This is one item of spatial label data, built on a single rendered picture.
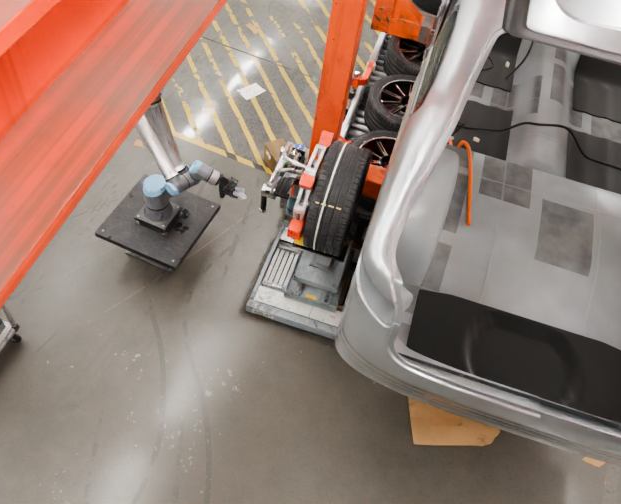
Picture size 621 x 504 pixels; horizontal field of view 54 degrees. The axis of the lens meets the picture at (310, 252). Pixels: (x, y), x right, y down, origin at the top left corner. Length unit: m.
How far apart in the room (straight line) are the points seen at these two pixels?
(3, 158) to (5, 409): 3.29
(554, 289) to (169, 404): 2.29
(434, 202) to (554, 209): 0.89
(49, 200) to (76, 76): 0.22
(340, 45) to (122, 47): 2.60
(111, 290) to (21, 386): 0.80
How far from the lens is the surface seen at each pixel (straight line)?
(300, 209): 3.41
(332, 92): 3.66
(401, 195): 2.58
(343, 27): 3.42
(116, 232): 4.18
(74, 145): 0.80
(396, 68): 5.45
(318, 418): 3.83
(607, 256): 3.73
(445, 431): 3.98
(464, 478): 3.93
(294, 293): 4.02
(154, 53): 0.93
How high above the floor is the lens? 3.54
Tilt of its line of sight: 53 degrees down
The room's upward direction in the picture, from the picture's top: 11 degrees clockwise
